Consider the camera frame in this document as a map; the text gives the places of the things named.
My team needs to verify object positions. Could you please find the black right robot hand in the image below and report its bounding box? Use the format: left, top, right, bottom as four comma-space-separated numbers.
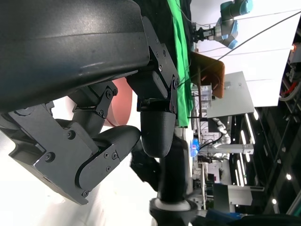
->
130, 135, 191, 203

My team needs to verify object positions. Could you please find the gray metal cabinet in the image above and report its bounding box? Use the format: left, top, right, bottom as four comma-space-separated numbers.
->
213, 183, 266, 213

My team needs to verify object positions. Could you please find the white side table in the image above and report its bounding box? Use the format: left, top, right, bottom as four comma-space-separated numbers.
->
175, 127, 193, 151

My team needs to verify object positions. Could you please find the aluminium profile beam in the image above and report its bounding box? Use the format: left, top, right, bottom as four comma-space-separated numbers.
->
199, 143, 255, 156

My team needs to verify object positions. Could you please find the gray flat panel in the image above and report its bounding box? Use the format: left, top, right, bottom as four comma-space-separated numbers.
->
206, 71, 256, 120

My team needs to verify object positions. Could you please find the brown wooden chair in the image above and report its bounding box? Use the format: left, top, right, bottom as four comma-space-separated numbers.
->
190, 51, 227, 99

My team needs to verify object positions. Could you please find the pink plastic bowl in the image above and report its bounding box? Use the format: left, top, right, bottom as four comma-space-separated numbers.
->
103, 77, 134, 128

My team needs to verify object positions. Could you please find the blue plastic bag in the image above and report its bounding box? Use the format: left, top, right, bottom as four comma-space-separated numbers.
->
191, 138, 201, 158

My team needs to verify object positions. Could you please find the green cloth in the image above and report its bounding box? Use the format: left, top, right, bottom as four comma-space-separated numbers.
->
167, 0, 195, 129

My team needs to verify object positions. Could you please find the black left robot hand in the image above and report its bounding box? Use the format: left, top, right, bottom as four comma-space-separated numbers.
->
0, 0, 180, 206

